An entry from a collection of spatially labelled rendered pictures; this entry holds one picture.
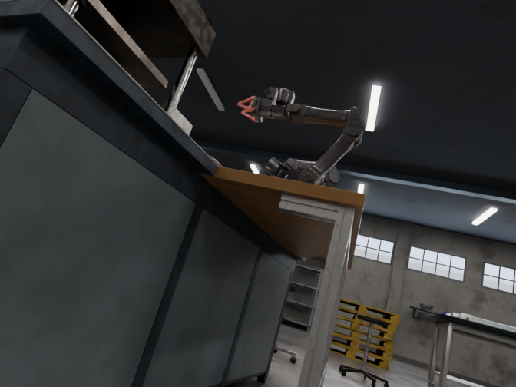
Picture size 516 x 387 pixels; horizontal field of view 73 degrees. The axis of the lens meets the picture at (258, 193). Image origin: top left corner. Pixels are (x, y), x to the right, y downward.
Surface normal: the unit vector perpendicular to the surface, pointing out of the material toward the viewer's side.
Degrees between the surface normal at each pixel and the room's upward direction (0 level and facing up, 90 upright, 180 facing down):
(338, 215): 90
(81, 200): 90
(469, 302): 90
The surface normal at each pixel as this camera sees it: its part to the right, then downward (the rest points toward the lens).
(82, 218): 0.91, 0.15
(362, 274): -0.22, -0.34
